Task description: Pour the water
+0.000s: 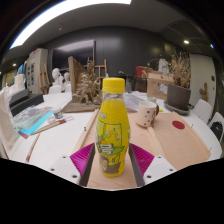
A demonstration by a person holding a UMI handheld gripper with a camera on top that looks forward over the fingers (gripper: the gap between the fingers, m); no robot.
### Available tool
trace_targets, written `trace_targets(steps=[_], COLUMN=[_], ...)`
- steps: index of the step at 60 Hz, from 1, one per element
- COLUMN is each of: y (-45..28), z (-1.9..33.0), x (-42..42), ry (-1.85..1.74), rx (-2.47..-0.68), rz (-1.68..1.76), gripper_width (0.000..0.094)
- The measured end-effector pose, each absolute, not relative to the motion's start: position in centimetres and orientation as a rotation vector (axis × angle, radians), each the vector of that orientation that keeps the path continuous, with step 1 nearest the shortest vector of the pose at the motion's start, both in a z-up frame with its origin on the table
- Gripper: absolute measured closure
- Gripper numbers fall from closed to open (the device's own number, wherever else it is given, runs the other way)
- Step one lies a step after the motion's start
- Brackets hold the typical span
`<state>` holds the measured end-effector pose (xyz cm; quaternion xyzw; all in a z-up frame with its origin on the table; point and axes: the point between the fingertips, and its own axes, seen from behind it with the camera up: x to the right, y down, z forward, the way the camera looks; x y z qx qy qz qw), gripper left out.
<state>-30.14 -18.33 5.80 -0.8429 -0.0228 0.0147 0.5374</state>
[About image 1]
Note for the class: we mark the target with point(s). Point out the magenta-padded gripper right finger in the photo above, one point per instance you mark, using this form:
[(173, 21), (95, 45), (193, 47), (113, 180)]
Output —
[(160, 166)]

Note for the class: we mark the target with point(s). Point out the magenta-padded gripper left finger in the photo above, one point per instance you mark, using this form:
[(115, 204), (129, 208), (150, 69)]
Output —
[(65, 166)]

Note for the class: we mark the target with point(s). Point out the yellow drink bottle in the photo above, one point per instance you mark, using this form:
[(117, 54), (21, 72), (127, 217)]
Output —
[(112, 133)]

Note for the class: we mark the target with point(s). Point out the thin wooden stick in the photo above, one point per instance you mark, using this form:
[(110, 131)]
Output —
[(32, 147)]

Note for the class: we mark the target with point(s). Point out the paintbrush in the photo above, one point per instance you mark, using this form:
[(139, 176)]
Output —
[(50, 126)]

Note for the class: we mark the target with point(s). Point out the flat round red coaster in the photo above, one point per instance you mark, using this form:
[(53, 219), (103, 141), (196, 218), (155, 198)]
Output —
[(178, 125)]

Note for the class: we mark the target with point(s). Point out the small glass jar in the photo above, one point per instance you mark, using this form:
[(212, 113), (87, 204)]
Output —
[(57, 114)]

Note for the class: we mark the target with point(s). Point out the colourful painted sheet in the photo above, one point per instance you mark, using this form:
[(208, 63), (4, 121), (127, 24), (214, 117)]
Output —
[(28, 120)]

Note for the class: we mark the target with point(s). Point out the grey plant pot saucer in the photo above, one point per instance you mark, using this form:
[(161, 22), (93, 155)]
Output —
[(175, 109)]

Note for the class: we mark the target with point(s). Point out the black backpack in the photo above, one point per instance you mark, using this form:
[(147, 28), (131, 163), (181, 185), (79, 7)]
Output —
[(216, 130)]

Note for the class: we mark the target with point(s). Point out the small clear glass cup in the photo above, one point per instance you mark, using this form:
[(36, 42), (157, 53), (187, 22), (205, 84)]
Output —
[(151, 99)]

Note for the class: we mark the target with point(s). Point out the white chair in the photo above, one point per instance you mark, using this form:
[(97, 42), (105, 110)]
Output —
[(218, 117), (55, 89), (202, 110)]

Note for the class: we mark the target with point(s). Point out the black flat boxes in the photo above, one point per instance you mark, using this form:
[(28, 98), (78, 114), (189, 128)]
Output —
[(25, 102)]

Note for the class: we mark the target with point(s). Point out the brown carved relief sculpture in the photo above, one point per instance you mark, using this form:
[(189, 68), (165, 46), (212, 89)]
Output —
[(86, 91)]

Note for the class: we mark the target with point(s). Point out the cardboard box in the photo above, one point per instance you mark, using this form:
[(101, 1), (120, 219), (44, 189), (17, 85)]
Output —
[(156, 86)]

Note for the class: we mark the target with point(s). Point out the small wooden figure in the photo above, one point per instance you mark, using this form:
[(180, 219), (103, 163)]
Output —
[(203, 91)]

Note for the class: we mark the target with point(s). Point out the white plaster bust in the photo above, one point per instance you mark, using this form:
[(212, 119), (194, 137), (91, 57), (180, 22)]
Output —
[(56, 76), (67, 78)]

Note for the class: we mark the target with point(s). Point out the wooden easel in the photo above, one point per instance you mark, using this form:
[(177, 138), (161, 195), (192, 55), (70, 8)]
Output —
[(100, 71), (44, 80)]

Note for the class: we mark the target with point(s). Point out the red box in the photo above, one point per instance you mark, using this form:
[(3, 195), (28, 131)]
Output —
[(140, 71)]

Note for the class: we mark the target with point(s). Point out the white cabinet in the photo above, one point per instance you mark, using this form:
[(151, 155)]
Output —
[(35, 70)]

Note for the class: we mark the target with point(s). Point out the long ceiling light panel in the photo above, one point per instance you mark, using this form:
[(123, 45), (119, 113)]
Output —
[(50, 16)]

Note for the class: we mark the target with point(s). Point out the black wall screen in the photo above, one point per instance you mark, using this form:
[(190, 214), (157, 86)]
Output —
[(71, 53)]

